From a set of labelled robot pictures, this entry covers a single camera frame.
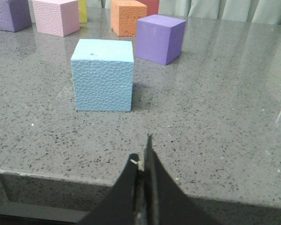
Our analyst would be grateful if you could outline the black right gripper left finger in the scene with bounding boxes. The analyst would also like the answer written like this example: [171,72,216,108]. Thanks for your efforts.
[78,153,139,225]

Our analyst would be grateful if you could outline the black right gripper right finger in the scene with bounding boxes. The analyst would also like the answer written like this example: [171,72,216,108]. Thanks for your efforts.
[144,135,220,225]

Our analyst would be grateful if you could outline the textured light blue foam cube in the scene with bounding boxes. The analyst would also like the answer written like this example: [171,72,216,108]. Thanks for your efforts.
[71,39,134,112]

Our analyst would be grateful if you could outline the smooth purple foam cube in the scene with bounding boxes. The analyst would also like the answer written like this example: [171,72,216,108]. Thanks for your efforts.
[135,15,186,65]

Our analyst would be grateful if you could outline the textured orange foam cube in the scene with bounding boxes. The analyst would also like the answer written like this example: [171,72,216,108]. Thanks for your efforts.
[111,0,148,37]

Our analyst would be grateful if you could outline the pink foam cube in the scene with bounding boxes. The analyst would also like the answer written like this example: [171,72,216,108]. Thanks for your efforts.
[32,0,80,37]

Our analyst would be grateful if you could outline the red foam cube at back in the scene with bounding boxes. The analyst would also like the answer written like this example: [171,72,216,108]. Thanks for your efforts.
[138,0,160,16]

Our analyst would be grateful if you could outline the yellow foam cube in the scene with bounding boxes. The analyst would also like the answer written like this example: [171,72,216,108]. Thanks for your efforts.
[78,0,88,23]

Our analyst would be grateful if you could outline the grey-green curtain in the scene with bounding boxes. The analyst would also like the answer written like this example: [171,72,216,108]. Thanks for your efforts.
[87,0,281,26]

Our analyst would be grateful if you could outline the dented purple foam cube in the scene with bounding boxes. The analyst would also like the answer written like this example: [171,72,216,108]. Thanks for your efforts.
[0,0,31,32]

